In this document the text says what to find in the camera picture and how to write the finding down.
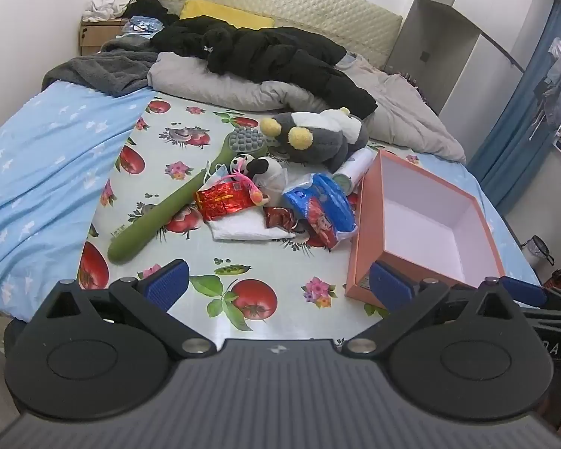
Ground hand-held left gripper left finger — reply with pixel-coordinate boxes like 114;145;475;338
16;259;216;361

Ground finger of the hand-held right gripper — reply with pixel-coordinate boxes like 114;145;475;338
501;275;561;312

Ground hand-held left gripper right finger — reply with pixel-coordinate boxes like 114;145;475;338
345;262;527;360

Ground pink cardboard box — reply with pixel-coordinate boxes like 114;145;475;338
345;150;506;310

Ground white towel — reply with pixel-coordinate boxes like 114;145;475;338
208;208;296;242

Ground red foil packet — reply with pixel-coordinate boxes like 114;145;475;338
195;180;255;223

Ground blue snack packet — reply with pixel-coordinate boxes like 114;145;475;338
282;173;358;250

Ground pink feather toy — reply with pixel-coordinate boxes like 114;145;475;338
217;173;269;207

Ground small dark red packet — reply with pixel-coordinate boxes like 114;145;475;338
263;206;296;233

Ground panda plush toy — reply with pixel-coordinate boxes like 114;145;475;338
229;153;274;195

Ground small waste bin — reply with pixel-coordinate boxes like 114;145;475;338
522;235;555;269

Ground green massage brush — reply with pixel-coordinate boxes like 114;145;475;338
107;128;267;263

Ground white cylinder can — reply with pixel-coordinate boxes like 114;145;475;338
332;146;375;196

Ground clear plastic wrapper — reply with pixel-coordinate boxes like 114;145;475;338
257;156;289;196

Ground grey penguin plush toy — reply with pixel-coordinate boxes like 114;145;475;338
260;109;370;174

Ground blue curtain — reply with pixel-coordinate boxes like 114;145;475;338
467;0;561;218

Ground grey duvet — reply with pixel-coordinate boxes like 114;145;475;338
147;51;467;164

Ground hanging denim clothes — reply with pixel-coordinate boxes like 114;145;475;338
533;35;561;129

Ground dark grey fleece blanket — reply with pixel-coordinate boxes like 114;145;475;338
41;37;162;97

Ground grey wardrobe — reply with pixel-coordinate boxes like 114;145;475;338
386;0;550;117

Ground black puffer jacket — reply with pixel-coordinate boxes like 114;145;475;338
150;15;378;120

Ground wooden nightstand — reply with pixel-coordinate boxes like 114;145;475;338
79;18;132;57

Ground blue plastic packet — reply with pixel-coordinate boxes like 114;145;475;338
124;15;164;36

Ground yellow pillow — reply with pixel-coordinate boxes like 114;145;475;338
180;0;276;31

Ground black crumpled cloth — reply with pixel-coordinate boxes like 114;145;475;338
122;0;181;26

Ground white crumpled cloth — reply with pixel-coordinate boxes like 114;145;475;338
83;0;131;22

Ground beige quilted headboard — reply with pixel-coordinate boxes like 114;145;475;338
161;0;404;68

